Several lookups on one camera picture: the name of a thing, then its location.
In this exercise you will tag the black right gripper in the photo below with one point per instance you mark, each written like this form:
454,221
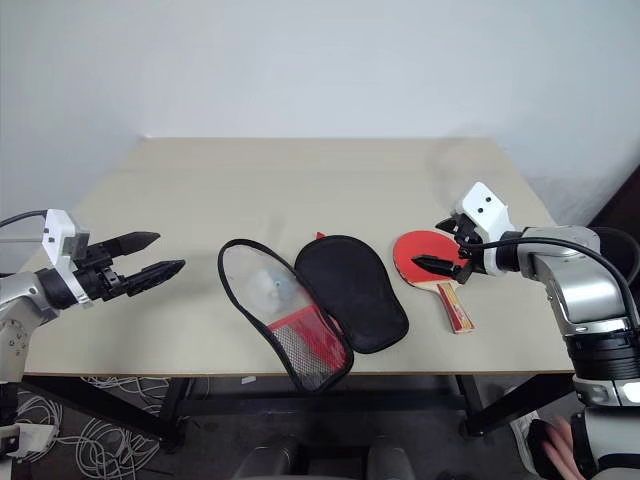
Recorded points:
462,227

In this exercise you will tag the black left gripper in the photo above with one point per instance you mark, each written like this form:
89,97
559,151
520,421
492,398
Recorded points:
97,277

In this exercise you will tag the red table tennis paddle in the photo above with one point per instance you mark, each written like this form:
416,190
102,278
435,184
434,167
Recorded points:
420,245

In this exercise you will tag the red black mesh pouch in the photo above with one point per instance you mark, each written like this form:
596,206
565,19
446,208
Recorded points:
350,295

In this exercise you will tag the white and blue plush toy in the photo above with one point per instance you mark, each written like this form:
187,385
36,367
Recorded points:
272,290

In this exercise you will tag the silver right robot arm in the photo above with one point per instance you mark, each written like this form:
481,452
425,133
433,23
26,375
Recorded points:
575,280

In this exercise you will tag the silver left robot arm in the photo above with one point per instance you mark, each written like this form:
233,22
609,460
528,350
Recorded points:
20,295

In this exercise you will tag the white power adapter box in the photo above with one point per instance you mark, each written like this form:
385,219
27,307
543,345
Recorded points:
25,440

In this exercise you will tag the dark rounded shape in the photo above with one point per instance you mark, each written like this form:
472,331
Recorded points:
392,462
270,462

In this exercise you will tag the black and pink slipper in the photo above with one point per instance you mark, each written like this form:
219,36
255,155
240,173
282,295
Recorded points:
555,450

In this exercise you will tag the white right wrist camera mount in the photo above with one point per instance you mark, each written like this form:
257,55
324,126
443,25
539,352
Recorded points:
485,205

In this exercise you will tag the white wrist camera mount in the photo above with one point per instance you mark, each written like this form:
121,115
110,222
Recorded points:
485,205
57,235

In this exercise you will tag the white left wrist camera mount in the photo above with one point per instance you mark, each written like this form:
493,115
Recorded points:
57,235

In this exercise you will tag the black metal table frame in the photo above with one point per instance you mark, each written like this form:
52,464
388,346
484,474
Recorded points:
115,416

